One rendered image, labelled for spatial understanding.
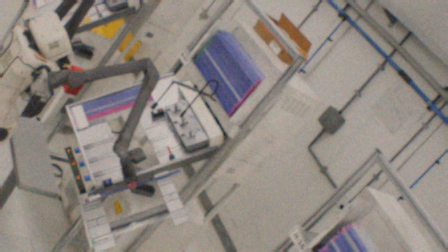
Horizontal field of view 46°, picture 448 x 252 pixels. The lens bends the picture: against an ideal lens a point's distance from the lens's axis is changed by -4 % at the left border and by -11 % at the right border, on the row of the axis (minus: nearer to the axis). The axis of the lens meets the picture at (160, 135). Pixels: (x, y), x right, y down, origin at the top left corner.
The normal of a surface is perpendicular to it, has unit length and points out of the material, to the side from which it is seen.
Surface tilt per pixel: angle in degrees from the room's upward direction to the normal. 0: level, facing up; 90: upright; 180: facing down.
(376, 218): 90
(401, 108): 90
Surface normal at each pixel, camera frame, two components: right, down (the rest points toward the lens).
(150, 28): 0.34, 0.67
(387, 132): -0.74, -0.23
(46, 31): -0.13, -0.59
